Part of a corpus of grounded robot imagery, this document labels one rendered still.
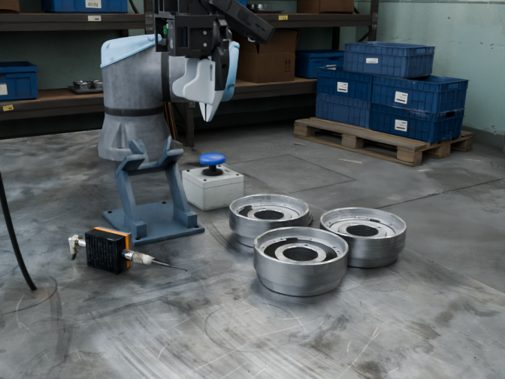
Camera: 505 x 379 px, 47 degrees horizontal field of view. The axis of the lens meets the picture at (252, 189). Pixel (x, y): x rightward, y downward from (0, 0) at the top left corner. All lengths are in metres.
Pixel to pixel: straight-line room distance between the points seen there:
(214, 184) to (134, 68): 0.35
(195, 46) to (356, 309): 0.41
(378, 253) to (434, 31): 4.80
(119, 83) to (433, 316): 0.74
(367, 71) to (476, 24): 1.03
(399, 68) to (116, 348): 4.04
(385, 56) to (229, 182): 3.72
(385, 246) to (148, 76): 0.61
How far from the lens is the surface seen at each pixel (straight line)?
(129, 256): 0.67
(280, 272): 0.61
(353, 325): 0.58
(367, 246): 0.68
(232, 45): 1.14
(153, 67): 1.12
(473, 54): 5.17
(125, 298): 0.63
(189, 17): 0.80
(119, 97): 1.13
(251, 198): 0.80
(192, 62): 0.86
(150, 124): 1.14
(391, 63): 4.50
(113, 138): 1.15
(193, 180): 0.87
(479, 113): 5.16
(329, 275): 0.62
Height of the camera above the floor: 1.10
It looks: 18 degrees down
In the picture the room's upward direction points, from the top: 1 degrees clockwise
